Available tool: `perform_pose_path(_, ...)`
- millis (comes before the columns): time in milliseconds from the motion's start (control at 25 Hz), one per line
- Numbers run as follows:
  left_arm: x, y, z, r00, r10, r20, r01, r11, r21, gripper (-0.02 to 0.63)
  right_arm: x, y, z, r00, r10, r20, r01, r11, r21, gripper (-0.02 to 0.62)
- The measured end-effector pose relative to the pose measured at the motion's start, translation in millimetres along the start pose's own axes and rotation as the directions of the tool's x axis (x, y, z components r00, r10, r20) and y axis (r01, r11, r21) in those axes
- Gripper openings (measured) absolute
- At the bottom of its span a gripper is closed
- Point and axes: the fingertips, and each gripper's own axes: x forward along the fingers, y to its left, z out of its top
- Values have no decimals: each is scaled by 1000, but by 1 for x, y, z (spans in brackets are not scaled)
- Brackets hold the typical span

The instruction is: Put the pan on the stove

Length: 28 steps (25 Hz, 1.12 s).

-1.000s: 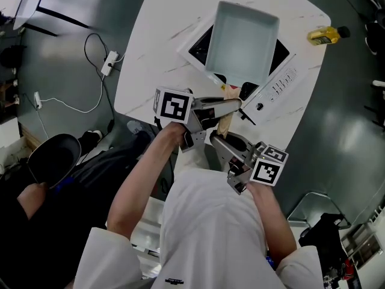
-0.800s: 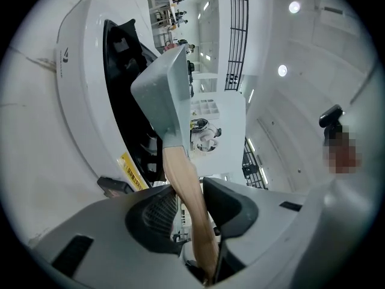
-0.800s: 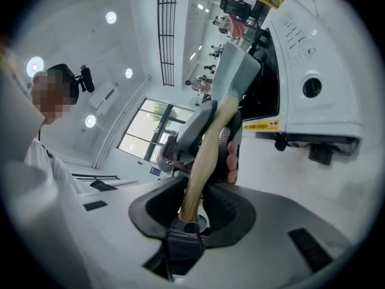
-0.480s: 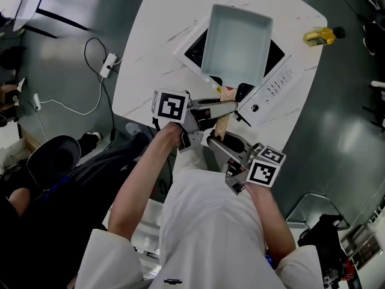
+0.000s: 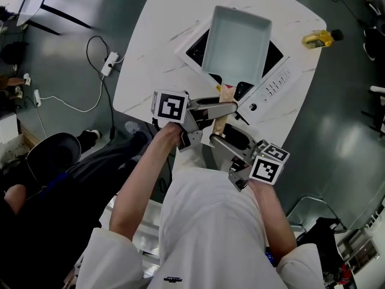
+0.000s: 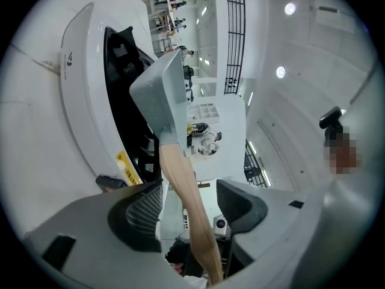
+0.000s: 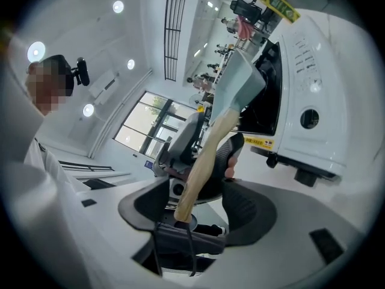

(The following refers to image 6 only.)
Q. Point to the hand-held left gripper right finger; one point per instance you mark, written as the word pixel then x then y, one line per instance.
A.
pixel 279 221

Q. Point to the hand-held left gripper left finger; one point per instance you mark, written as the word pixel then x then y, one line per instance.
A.
pixel 90 236

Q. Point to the white stove with black top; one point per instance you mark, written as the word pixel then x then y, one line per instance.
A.
pixel 81 101

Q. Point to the small black and orange device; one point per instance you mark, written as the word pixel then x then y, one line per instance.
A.
pixel 109 183

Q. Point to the small white appliance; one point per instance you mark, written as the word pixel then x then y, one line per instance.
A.
pixel 222 225

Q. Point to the black metal railing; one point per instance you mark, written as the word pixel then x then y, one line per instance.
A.
pixel 255 167
pixel 235 26

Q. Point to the white round fan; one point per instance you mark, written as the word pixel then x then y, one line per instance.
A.
pixel 207 144

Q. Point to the white compartment tray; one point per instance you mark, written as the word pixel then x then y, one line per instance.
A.
pixel 206 111

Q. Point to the round ceiling light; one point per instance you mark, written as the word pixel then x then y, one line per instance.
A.
pixel 290 8
pixel 280 71

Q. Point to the black office chair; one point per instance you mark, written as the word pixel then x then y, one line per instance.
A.
pixel 188 71

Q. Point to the black head camera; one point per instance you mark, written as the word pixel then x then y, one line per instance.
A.
pixel 331 116

